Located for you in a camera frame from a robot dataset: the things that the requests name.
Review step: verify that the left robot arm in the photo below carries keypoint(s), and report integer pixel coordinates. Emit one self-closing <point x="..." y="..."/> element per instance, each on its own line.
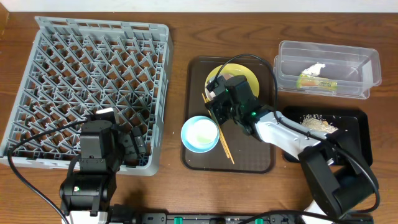
<point x="87" y="191"/>

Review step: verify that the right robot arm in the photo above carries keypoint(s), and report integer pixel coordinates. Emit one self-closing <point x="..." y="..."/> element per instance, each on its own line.
<point x="336" y="173"/>

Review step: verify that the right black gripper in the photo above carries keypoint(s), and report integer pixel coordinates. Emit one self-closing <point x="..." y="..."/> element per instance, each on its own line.
<point x="216" y="110"/>

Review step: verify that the black waste tray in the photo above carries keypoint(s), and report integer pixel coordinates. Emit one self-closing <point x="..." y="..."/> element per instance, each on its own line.
<point x="354" y="120"/>

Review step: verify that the small white cup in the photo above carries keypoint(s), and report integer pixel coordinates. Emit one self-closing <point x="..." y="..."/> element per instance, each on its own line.
<point x="202" y="132"/>

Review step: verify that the wooden chopstick left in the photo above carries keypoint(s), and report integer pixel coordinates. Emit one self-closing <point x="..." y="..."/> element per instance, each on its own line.
<point x="224" y="146"/>

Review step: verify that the light blue bowl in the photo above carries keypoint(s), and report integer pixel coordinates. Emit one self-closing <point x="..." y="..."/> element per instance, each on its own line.
<point x="201" y="148"/>

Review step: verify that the white tissue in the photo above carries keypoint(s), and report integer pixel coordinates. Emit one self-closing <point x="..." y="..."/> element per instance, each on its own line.
<point x="314" y="70"/>

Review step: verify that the wooden chopstick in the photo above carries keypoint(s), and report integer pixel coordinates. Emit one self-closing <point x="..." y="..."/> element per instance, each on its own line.
<point x="228" y="152"/>
<point x="224" y="146"/>

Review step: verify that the yellow plate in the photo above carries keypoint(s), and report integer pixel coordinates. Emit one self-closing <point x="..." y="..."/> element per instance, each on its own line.
<point x="237" y="69"/>

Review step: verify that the brown serving tray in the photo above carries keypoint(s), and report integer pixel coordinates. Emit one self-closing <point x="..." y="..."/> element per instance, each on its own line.
<point x="249" y="154"/>

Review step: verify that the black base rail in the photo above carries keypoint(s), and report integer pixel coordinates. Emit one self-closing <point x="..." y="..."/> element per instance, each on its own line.
<point x="163" y="218"/>

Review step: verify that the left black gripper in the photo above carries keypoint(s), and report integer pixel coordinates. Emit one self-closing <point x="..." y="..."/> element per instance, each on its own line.
<point x="130" y="152"/>

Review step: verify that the green snack wrapper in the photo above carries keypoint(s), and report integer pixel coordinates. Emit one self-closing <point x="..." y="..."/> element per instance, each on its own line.
<point x="308" y="81"/>

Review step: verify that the clear plastic bin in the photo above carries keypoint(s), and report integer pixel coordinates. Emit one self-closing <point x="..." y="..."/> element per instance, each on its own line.
<point x="355" y="69"/>

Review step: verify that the pile of rice waste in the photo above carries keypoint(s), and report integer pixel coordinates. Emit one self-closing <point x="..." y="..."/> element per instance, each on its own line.
<point x="318" y="123"/>

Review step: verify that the grey plastic dish rack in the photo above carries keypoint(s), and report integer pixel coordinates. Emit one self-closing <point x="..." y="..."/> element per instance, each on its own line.
<point x="77" y="67"/>

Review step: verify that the wooden chopstick right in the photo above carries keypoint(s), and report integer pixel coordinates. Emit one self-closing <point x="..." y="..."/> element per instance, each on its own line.
<point x="228" y="152"/>

